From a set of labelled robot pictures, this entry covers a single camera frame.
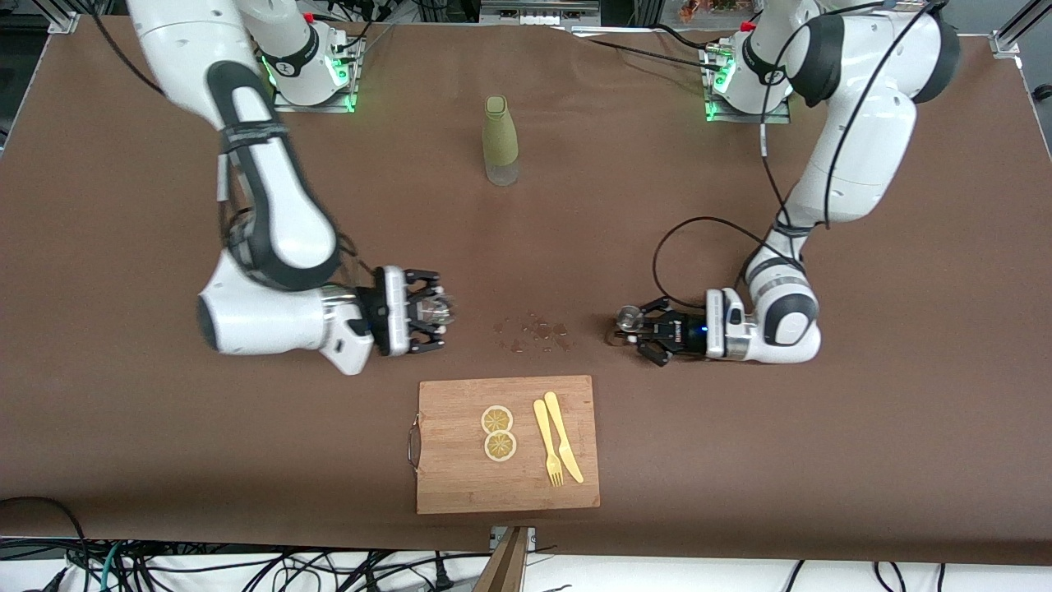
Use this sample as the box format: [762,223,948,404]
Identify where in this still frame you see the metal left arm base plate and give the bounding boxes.
[704,45,792,125]

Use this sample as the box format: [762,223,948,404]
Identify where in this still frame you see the spilled liquid drops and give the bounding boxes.
[492,312,571,355]

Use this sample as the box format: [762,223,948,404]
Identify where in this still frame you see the grey power strip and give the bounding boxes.
[480,0,602,25]

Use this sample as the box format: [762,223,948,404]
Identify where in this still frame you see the yellow plastic knife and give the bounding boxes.
[543,391,585,484]

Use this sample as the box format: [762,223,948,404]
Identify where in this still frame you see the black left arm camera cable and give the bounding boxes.
[653,0,946,307]

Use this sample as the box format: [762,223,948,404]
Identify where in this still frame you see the yellow plastic fork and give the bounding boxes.
[533,399,565,488]

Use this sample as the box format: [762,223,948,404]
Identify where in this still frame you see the small clear glass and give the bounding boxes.
[418,294,458,329]

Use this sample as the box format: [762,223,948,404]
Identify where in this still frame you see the teal floor cable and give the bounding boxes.
[99,541,124,592]

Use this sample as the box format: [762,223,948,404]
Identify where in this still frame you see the green sleeved glass bottle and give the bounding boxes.
[482,95,521,187]

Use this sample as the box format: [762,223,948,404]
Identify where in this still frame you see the wooden post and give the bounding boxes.
[472,526,532,592]

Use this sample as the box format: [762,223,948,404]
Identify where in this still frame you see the wooden cutting board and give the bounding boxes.
[408,375,602,516]

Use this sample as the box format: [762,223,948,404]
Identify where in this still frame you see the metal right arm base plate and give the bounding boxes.
[270,36,361,114]

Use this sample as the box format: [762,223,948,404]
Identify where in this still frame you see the black base power cable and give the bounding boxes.
[559,23,726,76]

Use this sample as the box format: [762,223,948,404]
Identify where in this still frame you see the steel double-cone jigger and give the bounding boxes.
[611,304,647,345]

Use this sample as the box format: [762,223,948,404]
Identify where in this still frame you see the black looped floor cable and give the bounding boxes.
[0,495,93,592]

